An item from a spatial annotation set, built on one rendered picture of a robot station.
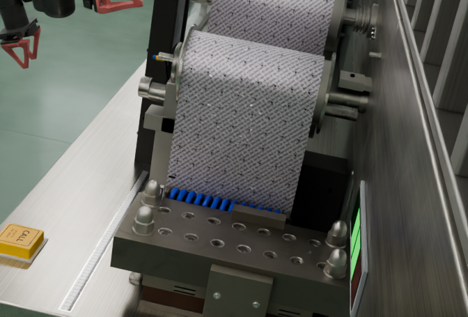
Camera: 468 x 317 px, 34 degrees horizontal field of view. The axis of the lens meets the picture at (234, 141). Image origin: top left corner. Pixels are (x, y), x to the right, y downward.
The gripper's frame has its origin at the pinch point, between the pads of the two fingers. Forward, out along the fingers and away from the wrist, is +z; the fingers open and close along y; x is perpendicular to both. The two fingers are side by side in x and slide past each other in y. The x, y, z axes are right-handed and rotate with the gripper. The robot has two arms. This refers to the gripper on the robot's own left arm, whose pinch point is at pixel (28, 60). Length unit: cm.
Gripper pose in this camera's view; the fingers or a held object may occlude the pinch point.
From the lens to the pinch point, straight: 193.9
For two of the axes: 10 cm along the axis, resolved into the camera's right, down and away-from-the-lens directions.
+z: 1.8, 8.8, 4.5
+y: 1.0, -4.7, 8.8
